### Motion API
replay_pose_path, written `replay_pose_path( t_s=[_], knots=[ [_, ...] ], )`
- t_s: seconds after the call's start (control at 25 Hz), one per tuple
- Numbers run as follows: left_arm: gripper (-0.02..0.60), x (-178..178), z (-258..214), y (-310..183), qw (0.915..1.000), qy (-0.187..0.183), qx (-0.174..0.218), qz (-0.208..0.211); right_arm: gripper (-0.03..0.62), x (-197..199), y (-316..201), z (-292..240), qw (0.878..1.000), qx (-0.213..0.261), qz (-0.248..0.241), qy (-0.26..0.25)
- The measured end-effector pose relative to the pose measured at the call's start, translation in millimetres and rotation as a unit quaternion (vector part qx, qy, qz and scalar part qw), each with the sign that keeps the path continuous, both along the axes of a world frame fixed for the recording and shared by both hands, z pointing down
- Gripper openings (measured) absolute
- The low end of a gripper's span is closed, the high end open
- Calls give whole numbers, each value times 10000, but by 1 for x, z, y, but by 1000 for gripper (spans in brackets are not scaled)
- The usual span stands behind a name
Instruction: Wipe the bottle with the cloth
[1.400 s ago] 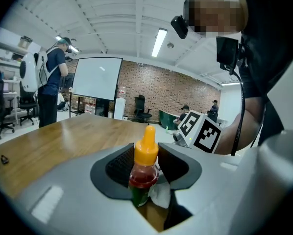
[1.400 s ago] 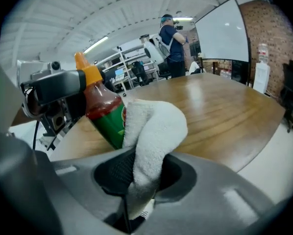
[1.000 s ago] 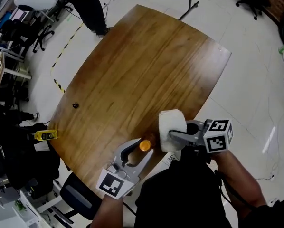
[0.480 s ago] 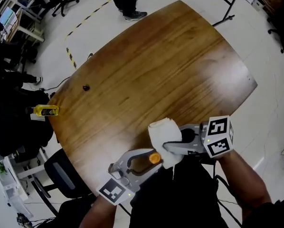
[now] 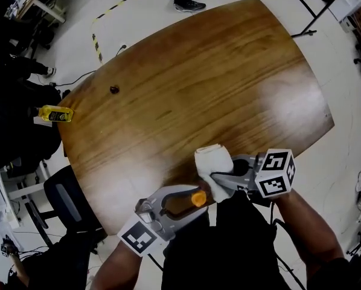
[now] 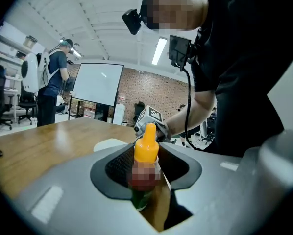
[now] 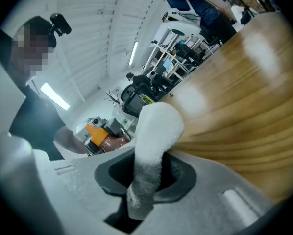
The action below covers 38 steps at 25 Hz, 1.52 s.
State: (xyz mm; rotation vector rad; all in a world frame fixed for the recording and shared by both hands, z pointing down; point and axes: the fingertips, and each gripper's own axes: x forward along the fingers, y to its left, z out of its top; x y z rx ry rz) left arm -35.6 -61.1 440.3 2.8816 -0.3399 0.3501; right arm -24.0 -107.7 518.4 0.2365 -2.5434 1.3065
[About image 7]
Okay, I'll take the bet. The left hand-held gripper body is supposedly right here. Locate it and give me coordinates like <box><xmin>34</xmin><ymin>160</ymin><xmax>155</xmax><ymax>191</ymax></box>
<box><xmin>87</xmin><ymin>117</ymin><xmax>124</xmax><ymax>139</ymax></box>

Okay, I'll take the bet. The white storage shelf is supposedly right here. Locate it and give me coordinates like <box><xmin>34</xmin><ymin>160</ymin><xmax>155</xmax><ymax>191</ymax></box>
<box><xmin>146</xmin><ymin>36</ymin><xmax>211</xmax><ymax>80</ymax></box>

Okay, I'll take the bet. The white cloth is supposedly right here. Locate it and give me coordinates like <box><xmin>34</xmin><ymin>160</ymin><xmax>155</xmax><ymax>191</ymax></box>
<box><xmin>125</xmin><ymin>102</ymin><xmax>186</xmax><ymax>221</ymax></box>

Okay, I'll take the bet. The person's head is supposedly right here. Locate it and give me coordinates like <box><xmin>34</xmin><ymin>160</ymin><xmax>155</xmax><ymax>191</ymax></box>
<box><xmin>0</xmin><ymin>15</ymin><xmax>58</xmax><ymax>83</ymax></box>

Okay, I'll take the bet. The ceiling light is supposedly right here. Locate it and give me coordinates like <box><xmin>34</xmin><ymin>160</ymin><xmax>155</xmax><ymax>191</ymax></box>
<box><xmin>128</xmin><ymin>41</ymin><xmax>139</xmax><ymax>67</ymax></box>
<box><xmin>39</xmin><ymin>82</ymin><xmax>72</xmax><ymax>112</ymax></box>

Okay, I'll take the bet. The person's left forearm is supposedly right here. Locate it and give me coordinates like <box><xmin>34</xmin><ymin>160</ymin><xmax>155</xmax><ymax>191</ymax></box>
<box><xmin>53</xmin><ymin>126</ymin><xmax>89</xmax><ymax>155</ymax></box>

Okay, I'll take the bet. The black head camera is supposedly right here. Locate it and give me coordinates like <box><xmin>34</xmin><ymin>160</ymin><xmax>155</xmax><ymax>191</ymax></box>
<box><xmin>47</xmin><ymin>12</ymin><xmax>73</xmax><ymax>38</ymax></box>

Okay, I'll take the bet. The brown bottle with orange cap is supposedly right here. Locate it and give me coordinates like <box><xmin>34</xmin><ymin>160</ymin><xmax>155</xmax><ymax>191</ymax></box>
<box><xmin>84</xmin><ymin>123</ymin><xmax>133</xmax><ymax>155</ymax></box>

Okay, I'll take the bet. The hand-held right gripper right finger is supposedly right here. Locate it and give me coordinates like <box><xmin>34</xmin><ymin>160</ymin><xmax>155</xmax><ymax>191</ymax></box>
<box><xmin>141</xmin><ymin>151</ymin><xmax>276</xmax><ymax>235</ymax></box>

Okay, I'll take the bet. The yellow bottle with black cap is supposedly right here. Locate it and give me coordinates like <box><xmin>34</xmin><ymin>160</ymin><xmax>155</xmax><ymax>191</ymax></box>
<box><xmin>140</xmin><ymin>94</ymin><xmax>157</xmax><ymax>105</ymax></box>

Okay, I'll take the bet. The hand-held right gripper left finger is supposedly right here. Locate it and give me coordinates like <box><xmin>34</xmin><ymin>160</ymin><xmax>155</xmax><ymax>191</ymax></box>
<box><xmin>0</xmin><ymin>133</ymin><xmax>135</xmax><ymax>235</ymax></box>

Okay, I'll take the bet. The large black office chair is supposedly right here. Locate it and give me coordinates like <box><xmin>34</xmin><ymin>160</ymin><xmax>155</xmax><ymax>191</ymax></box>
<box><xmin>120</xmin><ymin>83</ymin><xmax>160</xmax><ymax>119</ymax></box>

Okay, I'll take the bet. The person's black clothing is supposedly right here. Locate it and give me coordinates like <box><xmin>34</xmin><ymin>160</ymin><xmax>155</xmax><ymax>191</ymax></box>
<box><xmin>8</xmin><ymin>83</ymin><xmax>67</xmax><ymax>162</ymax></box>

